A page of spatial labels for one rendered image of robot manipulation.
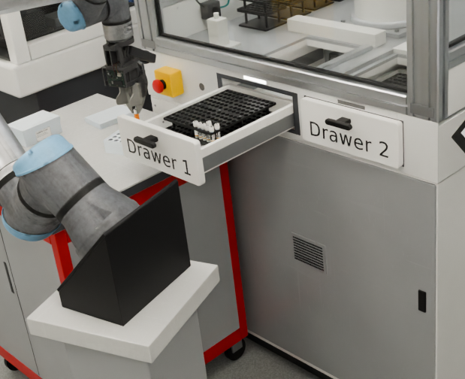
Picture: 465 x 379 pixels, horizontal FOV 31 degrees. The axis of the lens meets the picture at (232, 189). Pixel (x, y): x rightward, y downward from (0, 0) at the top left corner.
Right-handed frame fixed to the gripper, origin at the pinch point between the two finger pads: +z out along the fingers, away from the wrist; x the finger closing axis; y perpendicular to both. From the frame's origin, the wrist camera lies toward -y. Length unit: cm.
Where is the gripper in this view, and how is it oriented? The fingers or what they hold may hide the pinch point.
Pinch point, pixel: (137, 107)
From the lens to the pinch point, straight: 230.1
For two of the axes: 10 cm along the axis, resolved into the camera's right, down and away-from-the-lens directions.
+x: 8.7, 1.4, -4.7
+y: -4.7, 4.5, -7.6
